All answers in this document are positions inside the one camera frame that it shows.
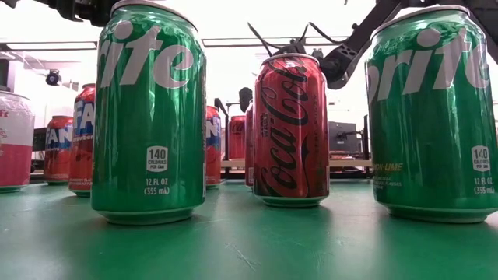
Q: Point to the wooden shelf black frame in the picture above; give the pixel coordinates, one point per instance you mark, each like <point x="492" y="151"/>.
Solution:
<point x="350" y="163"/>

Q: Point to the red Fanta strawberry can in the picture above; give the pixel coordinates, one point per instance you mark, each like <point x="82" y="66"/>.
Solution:
<point x="57" y="155"/>
<point x="82" y="155"/>
<point x="213" y="155"/>

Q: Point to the green table mat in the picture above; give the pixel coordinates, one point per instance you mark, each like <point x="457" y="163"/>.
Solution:
<point x="249" y="249"/>

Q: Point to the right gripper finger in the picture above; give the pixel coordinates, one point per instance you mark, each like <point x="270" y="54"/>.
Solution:
<point x="246" y="97"/>

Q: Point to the green Sprite can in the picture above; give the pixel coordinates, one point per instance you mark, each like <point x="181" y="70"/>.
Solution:
<point x="432" y="128"/>
<point x="148" y="128"/>

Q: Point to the black ceiling camera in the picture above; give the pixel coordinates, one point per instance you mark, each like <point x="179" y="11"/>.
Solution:
<point x="53" y="78"/>
<point x="317" y="53"/>

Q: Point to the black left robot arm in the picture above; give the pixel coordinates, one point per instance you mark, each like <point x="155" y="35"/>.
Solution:
<point x="89" y="9"/>

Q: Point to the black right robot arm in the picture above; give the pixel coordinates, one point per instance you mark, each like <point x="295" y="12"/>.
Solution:
<point x="350" y="58"/>

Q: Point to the pink and white can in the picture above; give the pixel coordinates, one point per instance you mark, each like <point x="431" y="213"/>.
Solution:
<point x="15" y="148"/>

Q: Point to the red Coca-Cola Zero can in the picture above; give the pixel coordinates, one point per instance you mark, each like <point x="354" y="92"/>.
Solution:
<point x="249" y="148"/>
<point x="290" y="128"/>

